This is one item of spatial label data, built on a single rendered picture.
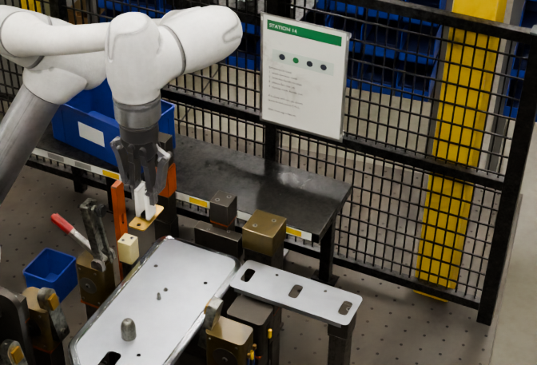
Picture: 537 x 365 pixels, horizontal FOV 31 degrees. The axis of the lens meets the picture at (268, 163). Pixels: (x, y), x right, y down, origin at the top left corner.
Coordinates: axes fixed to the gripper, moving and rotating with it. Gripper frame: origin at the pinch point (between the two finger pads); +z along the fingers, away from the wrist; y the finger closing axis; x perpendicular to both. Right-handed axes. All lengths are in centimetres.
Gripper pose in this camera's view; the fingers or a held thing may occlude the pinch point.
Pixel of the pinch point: (145, 201)
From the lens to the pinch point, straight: 201.1
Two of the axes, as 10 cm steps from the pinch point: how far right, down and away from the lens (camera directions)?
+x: -4.2, 5.3, -7.3
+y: -9.1, -2.6, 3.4
